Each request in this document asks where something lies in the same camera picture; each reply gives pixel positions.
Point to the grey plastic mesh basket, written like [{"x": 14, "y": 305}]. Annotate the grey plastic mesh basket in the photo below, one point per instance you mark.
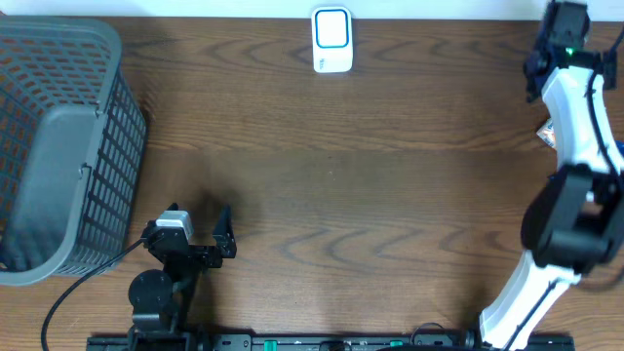
[{"x": 72, "y": 142}]

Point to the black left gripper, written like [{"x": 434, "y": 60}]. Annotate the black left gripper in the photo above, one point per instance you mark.
[{"x": 223, "y": 238}]

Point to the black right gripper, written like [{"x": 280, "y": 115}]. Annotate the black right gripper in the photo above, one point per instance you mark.
[{"x": 533, "y": 89}]

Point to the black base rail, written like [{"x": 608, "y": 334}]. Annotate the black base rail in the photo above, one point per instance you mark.
[{"x": 245, "y": 342}]

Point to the orange snack packet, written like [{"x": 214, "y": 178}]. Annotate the orange snack packet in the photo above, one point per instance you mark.
[{"x": 547, "y": 134}]

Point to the white barcode scanner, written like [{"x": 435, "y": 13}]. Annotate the white barcode scanner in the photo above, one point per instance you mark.
[{"x": 332, "y": 39}]

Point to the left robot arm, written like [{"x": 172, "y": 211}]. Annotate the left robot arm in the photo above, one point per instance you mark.
[{"x": 161, "y": 298}]

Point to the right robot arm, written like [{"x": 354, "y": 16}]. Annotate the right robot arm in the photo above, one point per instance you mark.
[{"x": 576, "y": 221}]

